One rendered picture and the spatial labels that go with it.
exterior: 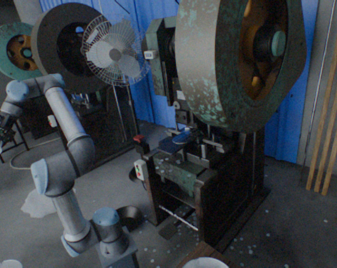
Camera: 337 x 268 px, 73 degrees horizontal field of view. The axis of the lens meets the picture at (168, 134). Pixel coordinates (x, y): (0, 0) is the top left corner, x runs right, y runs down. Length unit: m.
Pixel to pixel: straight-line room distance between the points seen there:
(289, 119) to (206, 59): 1.76
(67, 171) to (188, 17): 0.70
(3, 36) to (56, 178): 3.31
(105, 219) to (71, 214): 0.20
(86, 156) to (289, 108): 1.98
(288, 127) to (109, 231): 1.94
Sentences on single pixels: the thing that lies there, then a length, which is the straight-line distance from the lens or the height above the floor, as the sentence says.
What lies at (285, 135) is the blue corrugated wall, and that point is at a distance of 2.59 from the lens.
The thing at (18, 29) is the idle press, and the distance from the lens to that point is 4.13.
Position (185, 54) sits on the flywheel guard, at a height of 1.36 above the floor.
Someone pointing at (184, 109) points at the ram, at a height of 0.98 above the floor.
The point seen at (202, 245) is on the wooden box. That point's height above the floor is 0.35.
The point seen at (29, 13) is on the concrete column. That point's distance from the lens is 6.20.
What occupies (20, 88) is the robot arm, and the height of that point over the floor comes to 1.31.
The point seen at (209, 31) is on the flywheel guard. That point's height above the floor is 1.43.
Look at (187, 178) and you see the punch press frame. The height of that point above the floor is 0.58.
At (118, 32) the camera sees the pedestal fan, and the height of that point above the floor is 1.45.
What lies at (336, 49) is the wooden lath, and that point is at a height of 1.15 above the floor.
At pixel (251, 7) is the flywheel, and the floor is 1.48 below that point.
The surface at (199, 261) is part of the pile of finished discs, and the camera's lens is 1.34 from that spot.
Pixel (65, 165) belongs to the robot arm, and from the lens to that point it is 0.91.
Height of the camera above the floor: 1.47
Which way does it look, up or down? 26 degrees down
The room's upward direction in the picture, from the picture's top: 8 degrees counter-clockwise
